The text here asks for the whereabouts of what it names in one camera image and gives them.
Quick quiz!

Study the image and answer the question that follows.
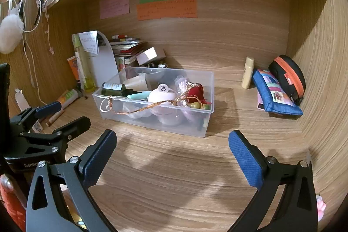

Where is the black lace headband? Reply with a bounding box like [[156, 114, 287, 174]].
[[34, 0, 45, 26]]

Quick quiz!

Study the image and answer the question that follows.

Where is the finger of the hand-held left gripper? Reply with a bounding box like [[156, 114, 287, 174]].
[[20, 116, 91, 152], [9, 101, 62, 127]]

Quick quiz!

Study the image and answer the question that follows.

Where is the white drawstring pouch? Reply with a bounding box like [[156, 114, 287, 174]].
[[122, 104, 153, 120]]

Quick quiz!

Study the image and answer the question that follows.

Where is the pink plush toy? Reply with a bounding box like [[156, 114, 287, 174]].
[[316, 195, 327, 223]]

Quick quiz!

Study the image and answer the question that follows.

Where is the white printed card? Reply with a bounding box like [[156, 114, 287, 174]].
[[31, 120, 44, 134]]

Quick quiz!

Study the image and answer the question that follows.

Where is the pink paper note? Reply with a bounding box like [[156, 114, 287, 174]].
[[99, 0, 129, 20]]

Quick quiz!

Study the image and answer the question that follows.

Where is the black orange zipper case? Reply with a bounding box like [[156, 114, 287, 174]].
[[268, 55, 306, 107]]

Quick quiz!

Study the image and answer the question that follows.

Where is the cream small bottle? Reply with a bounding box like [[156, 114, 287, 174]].
[[241, 57, 255, 90]]

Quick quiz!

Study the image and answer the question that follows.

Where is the yellow green spray bottle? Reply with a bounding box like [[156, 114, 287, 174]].
[[74, 33, 95, 91]]

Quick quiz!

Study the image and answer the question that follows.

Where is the braided orange cord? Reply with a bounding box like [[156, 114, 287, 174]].
[[100, 91, 196, 114]]

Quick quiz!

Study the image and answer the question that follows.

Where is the stack of papers and cards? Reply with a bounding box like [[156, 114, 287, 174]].
[[110, 34, 146, 58]]

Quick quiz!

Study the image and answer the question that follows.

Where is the lip balm stick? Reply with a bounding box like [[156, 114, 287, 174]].
[[45, 110, 64, 126]]

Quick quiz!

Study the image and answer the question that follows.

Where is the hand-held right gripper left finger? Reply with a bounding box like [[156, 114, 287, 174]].
[[26, 129, 118, 232]]

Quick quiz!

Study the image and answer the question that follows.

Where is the orange paper note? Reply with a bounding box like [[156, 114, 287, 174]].
[[136, 0, 197, 21]]

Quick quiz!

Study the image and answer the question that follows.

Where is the frosted white round container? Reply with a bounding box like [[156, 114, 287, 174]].
[[156, 110, 187, 126]]

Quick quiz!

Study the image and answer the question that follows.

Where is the teal tube case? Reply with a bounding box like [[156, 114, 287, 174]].
[[126, 91, 153, 100]]

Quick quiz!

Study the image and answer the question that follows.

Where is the red pouch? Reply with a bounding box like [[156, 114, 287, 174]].
[[185, 82, 205, 105]]

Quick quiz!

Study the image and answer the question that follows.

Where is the black metal tool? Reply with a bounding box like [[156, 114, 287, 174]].
[[76, 82, 89, 99]]

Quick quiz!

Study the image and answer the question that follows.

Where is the white tube orange fruit label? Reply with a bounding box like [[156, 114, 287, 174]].
[[57, 89, 79, 109]]

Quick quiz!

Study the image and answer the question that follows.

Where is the white round bunny-logo container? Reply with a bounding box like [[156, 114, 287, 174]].
[[148, 83, 178, 113]]

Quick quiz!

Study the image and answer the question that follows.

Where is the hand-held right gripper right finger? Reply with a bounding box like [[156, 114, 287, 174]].
[[228, 129, 318, 232]]

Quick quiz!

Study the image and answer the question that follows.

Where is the macaron print notebook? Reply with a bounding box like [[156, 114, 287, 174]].
[[115, 56, 136, 71]]

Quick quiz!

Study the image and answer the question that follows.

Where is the white fluffy pompom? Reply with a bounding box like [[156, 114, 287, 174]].
[[0, 13, 24, 54]]

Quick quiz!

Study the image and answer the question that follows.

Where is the blue patchwork pouch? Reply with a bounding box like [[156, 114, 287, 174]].
[[251, 69, 303, 116]]

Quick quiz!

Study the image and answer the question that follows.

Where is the dark green spray bottle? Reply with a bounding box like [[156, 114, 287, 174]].
[[101, 82, 142, 98]]

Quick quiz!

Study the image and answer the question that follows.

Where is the pink flat case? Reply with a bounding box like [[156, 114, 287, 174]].
[[257, 91, 268, 111]]

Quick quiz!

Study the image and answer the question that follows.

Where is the person's left forearm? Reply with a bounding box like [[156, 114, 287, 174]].
[[0, 175, 28, 232]]

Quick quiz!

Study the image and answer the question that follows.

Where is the white paper stand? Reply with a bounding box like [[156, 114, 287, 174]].
[[72, 30, 119, 88]]

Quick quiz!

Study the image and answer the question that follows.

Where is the small white box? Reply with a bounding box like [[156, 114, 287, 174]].
[[136, 47, 166, 66]]

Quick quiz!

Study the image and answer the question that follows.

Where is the cream candle jar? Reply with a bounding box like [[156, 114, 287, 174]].
[[124, 74, 149, 91]]

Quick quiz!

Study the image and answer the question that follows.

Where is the clear plastic storage box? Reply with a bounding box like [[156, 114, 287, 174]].
[[92, 67, 215, 138]]

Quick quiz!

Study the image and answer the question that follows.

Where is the white earphone cable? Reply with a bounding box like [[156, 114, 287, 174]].
[[43, 0, 55, 55]]

